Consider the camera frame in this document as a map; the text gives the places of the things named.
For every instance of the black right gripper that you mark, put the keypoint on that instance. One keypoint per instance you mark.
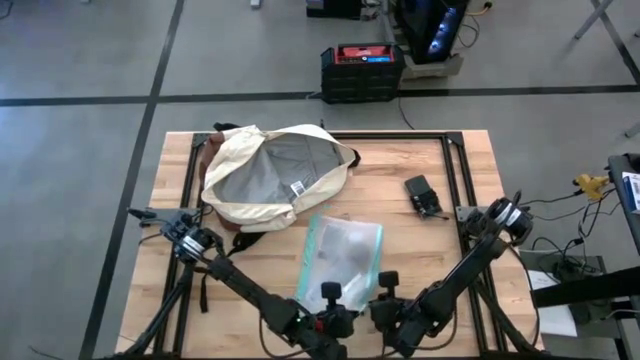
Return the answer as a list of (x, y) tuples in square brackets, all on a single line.
[(397, 320)]

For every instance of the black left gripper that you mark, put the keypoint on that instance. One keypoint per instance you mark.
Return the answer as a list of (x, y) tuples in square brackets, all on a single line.
[(330, 324)]

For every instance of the clear mesh pouch teal trim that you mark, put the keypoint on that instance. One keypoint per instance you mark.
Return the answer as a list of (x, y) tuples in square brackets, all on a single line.
[(340, 250)]

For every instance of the black wallet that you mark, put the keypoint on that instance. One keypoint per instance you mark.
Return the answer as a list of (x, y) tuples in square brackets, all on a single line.
[(420, 192)]

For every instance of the cream canvas backpack brown base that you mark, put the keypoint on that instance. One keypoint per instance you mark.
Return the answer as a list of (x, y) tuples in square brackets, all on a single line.
[(270, 170)]

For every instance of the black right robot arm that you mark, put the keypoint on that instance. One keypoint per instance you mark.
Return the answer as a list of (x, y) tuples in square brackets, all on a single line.
[(465, 272)]

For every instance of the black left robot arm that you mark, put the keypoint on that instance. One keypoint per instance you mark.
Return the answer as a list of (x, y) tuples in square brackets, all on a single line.
[(240, 282)]

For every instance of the white paper sheets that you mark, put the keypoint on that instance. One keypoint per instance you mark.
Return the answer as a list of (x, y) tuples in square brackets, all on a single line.
[(555, 320)]

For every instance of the black beam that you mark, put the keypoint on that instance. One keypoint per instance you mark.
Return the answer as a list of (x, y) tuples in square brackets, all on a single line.
[(590, 289)]

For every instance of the red and black toolbox stack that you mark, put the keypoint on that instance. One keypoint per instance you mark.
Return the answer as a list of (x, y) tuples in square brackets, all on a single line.
[(362, 80)]

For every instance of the grey tower platform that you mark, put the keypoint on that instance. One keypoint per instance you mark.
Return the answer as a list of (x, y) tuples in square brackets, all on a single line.
[(435, 70)]

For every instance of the dark grey side table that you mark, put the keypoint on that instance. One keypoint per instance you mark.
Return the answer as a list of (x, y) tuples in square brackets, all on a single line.
[(617, 200)]

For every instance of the blue and white box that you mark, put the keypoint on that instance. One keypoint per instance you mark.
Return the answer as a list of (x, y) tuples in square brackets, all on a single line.
[(632, 192)]

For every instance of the black computer tower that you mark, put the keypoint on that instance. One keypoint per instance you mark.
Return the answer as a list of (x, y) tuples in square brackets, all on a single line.
[(430, 30)]

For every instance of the black equipment box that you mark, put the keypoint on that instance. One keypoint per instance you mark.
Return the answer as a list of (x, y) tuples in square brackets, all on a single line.
[(332, 9)]

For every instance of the grey metal stand leg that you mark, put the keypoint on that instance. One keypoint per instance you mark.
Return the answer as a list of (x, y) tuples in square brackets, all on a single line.
[(592, 20)]

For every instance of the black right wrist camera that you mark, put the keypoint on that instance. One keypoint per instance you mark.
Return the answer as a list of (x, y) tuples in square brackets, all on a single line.
[(388, 282)]

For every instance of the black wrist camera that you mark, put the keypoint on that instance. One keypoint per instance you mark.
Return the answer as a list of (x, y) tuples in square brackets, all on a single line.
[(331, 292), (388, 282)]

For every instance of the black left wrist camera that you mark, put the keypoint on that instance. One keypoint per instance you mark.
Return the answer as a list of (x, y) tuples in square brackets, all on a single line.
[(331, 292)]

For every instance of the black aluminium table frame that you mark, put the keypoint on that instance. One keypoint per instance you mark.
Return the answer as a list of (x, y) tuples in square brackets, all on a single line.
[(370, 135)]

